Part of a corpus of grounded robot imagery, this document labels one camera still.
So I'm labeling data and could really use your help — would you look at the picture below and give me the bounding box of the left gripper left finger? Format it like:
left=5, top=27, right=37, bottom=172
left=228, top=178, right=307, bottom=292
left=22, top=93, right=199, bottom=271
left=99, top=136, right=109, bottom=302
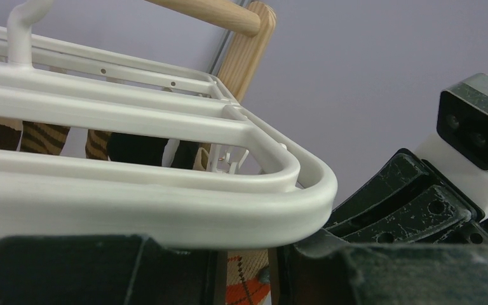
left=0, top=235, right=226, bottom=304

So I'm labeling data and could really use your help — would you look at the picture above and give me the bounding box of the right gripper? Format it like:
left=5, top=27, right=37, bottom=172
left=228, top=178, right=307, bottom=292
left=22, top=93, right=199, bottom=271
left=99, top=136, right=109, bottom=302
left=324, top=149, right=488, bottom=245

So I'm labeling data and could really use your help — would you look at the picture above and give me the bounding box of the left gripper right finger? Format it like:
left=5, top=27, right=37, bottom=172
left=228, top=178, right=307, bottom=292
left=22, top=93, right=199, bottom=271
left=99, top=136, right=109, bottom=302
left=271, top=229, right=488, bottom=304

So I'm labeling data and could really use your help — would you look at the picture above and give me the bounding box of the beige argyle sock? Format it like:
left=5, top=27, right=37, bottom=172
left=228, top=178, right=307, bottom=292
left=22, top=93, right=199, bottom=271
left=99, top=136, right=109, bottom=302
left=193, top=147, right=209, bottom=171
left=225, top=250, right=271, bottom=305

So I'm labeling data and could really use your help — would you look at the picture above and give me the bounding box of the black sock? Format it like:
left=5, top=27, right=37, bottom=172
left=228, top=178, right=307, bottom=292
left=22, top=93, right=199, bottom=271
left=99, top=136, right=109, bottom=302
left=107, top=133, right=168, bottom=166
left=170, top=140, right=200, bottom=170

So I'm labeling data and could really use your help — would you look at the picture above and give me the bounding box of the white clip hanger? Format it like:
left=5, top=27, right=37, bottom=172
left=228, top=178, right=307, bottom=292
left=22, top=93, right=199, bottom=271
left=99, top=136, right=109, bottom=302
left=0, top=1, right=338, bottom=249

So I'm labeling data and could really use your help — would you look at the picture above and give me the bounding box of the wooden rack stand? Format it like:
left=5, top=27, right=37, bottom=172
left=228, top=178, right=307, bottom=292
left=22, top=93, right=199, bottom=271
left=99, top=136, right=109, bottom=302
left=150, top=0, right=277, bottom=102

